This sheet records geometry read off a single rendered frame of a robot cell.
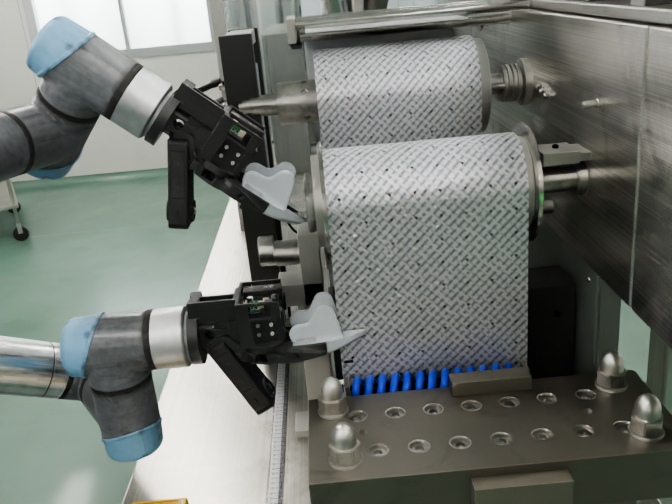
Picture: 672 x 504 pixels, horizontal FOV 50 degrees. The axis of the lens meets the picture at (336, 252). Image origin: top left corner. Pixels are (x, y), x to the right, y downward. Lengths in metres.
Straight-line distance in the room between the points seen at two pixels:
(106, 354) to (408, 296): 0.37
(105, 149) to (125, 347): 5.90
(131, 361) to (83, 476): 1.83
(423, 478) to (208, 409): 0.48
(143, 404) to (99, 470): 1.78
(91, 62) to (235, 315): 0.33
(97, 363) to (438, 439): 0.41
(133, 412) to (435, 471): 0.38
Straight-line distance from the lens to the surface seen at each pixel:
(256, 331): 0.88
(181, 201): 0.90
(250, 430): 1.10
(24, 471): 2.85
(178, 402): 1.20
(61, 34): 0.89
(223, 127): 0.86
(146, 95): 0.87
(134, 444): 0.97
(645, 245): 0.81
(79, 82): 0.88
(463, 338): 0.93
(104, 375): 0.92
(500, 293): 0.91
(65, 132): 0.92
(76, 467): 2.78
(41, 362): 1.03
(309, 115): 1.11
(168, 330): 0.89
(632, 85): 0.82
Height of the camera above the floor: 1.51
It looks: 21 degrees down
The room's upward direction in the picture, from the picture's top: 5 degrees counter-clockwise
